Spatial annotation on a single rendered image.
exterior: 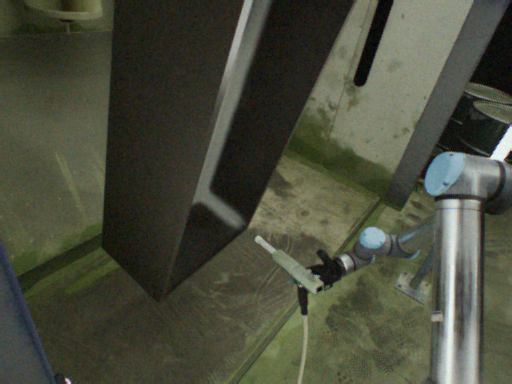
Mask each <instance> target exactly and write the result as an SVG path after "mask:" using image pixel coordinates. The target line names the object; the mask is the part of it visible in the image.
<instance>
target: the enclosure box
mask: <svg viewBox="0 0 512 384"><path fill-rule="evenodd" d="M357 1H358V0H115V9H114V25H113V41H112V56H111V72H110V87H109V103H108V134H107V150H106V165H105V182H104V213H103V228H102V244H101V248H102V249H104V251H105V252H106V253H107V254H109V256H110V257H111V258H113V260H114V261H116V262H117V263H118V264H119V265H120V266H121V267H122V268H123V269H124V270H125V271H126V272H127V273H128V274H129V275H130V276H131V277H132V278H133V279H134V280H135V281H136V282H137V283H138V284H139V285H140V286H141V287H142V288H143V289H144V290H145V291H146V292H147V293H148V294H149V295H150V296H151V297H152V298H153V299H154V300H155V301H156V302H157V303H161V302H162V301H163V300H164V299H166V298H167V297H168V296H169V295H170V294H172V293H173V292H174V290H177V289H178V287H179V286H182V285H183V283H184V282H185V281H187V280H188V279H189V278H190V277H191V276H193V275H194V274H195V273H196V272H198V271H199V270H200V268H202V267H204V266H205V264H207V263H208V262H209V261H210V260H211V259H213V258H214V257H215V256H216V255H218V253H220V252H221V251H222V250H223V249H224V248H226V247H227V246H228V245H229V244H231V242H233V241H234V240H235V239H236V238H237V237H239V236H240V234H242V233H244V232H245V230H247V229H248V227H249V224H250V222H251V220H252V219H253V217H254V214H255V212H256V210H257V209H258V206H259V204H260V201H261V200H262V198H263V195H264V193H265V192H266V190H267V187H268V185H269V183H270V182H271V180H272V176H273V174H274V173H275V171H276V168H277V166H278V165H279V163H280V161H281V158H282V156H283V155H284V153H285V149H286V147H287V146H288V144H289V143H290V139H291V138H292V136H293V134H294V131H295V129H296V127H297V125H298V122H299V120H300V119H301V117H302V116H303V112H304V111H305V109H306V107H307V104H308V102H309V100H310V98H311V97H312V93H313V92H314V90H315V89H316V85H317V84H318V82H319V80H320V76H321V75H322V73H323V72H324V70H325V67H326V65H327V63H328V62H329V59H330V57H331V55H332V54H333V50H334V48H335V46H336V45H337V41H338V40H339V38H340V37H341V35H342V32H343V30H344V29H345V26H346V23H347V21H348V20H349V18H350V15H351V13H352V12H353V10H354V7H355V5H356V3H357Z"/></svg>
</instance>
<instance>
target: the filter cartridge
mask: <svg viewBox="0 0 512 384"><path fill-rule="evenodd" d="M23 4H24V8H25V9H26V10H27V11H28V12H30V13H32V14H37V15H40V16H44V17H48V18H59V20H60V21H61V22H66V27H67V35H70V30H69V25H68V22H74V20H89V19H95V18H98V17H102V4H101V0H23Z"/></svg>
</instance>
